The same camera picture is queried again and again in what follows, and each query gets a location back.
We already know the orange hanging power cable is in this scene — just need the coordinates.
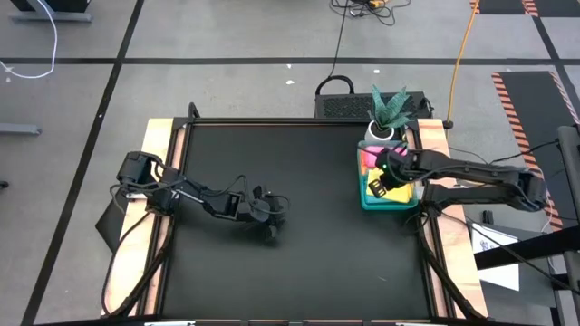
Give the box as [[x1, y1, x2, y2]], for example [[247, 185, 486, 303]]
[[446, 0, 481, 130]]

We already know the grey furniture foot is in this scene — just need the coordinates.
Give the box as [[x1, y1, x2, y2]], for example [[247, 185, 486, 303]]
[[0, 121, 43, 137]]

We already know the potted snake plant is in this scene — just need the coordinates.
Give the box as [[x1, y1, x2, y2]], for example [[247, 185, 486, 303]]
[[364, 83, 413, 142]]

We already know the grey desk base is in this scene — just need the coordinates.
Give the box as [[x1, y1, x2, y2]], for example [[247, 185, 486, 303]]
[[11, 0, 92, 24]]

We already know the wooden table side board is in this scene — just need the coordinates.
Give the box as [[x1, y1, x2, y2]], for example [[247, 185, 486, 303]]
[[101, 118, 176, 316], [416, 118, 489, 318]]

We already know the pink microfiber towel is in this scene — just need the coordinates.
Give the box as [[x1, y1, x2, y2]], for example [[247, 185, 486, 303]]
[[362, 145, 404, 168]]

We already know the yellow microfiber towel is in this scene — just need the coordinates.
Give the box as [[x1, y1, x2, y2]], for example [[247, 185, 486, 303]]
[[365, 168, 414, 204]]

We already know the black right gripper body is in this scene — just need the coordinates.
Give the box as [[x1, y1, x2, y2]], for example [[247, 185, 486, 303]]
[[378, 147, 412, 190]]

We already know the teal plastic bin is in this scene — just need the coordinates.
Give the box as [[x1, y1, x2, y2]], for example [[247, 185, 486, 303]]
[[357, 139, 421, 212]]

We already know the black table frame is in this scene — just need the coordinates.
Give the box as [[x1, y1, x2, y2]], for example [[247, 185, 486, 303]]
[[101, 101, 488, 326]]

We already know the white floor cable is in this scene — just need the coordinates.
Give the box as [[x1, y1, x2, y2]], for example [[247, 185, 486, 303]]
[[0, 0, 59, 80]]

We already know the black floor cable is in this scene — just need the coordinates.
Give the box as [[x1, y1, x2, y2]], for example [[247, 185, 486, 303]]
[[326, 0, 353, 79]]

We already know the black computer case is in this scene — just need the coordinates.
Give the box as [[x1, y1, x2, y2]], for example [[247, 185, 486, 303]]
[[314, 75, 434, 120]]

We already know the white paper sheet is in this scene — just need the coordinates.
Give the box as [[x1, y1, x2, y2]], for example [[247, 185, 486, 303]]
[[470, 224, 521, 292]]

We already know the black metal beam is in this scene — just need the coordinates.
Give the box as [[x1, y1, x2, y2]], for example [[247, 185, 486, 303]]
[[474, 225, 580, 271]]

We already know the large striped black floor mat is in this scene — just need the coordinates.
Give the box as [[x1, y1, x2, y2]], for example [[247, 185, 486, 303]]
[[492, 71, 580, 232]]

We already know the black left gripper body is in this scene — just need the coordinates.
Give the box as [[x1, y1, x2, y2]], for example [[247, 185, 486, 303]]
[[244, 185, 278, 225]]

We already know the narrow striped black floor mat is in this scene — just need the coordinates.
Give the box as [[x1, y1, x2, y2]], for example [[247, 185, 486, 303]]
[[470, 0, 580, 18]]

